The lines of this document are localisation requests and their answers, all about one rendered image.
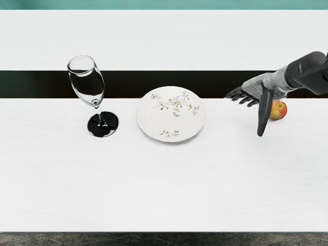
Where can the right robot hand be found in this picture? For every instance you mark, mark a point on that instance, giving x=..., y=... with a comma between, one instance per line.
x=256, y=87

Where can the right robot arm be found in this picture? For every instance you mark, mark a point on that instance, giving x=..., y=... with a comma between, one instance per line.
x=307, y=70

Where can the white floral plate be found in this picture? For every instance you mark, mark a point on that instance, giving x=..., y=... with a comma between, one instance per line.
x=171, y=114

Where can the red yellow apple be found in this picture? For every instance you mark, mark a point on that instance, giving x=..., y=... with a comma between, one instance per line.
x=279, y=110

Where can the clear wine glass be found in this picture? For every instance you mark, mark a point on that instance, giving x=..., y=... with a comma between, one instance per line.
x=88, y=87

